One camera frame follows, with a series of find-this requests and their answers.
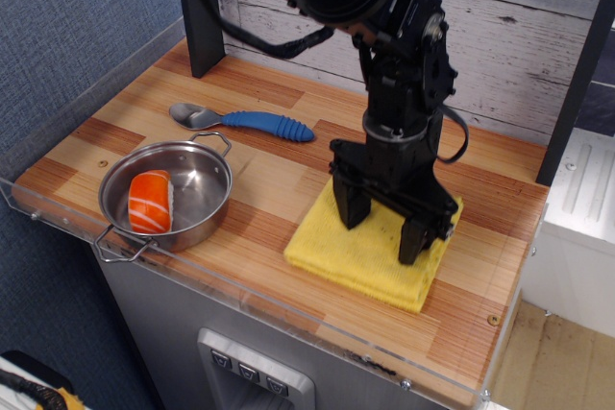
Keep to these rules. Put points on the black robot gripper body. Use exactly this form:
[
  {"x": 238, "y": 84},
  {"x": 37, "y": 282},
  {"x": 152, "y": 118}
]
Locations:
[{"x": 398, "y": 173}]

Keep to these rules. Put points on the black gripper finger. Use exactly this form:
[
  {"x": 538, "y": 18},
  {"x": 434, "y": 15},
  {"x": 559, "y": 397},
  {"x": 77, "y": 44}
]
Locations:
[
  {"x": 353, "y": 206},
  {"x": 415, "y": 237}
]

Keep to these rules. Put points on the silver dispenser button panel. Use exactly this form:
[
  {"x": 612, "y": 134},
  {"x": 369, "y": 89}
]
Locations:
[{"x": 242, "y": 378}]

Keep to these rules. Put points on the blue handled metal spoon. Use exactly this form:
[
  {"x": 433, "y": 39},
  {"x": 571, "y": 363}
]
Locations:
[{"x": 196, "y": 118}]

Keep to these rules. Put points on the yellow towel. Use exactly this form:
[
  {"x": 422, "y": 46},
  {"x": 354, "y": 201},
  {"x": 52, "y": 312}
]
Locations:
[{"x": 365, "y": 258}]

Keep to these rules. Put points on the orange salmon sushi toy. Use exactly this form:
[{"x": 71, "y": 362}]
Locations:
[{"x": 150, "y": 202}]

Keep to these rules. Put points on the white aluminium rail base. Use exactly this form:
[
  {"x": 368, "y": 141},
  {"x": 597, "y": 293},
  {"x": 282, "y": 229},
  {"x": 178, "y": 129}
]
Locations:
[{"x": 581, "y": 197}]

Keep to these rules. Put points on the small steel pan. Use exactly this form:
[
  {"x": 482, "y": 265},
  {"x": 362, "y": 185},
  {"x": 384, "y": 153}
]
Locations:
[{"x": 202, "y": 180}]

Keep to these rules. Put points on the black left frame post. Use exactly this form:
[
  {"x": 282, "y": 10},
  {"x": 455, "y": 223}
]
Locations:
[{"x": 204, "y": 35}]

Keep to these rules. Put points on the yellow object bottom left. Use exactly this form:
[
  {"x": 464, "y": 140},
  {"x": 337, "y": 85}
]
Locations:
[{"x": 72, "y": 402}]

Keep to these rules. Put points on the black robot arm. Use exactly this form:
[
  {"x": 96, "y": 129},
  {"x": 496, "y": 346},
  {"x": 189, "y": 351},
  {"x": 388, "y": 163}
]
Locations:
[{"x": 408, "y": 77}]

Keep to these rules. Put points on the grey toy fridge cabinet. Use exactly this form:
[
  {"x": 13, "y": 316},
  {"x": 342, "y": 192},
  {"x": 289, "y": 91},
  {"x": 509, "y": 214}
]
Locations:
[{"x": 165, "y": 312}]

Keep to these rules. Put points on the clear acrylic table guard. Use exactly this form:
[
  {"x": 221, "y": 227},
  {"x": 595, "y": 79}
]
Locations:
[{"x": 448, "y": 350}]

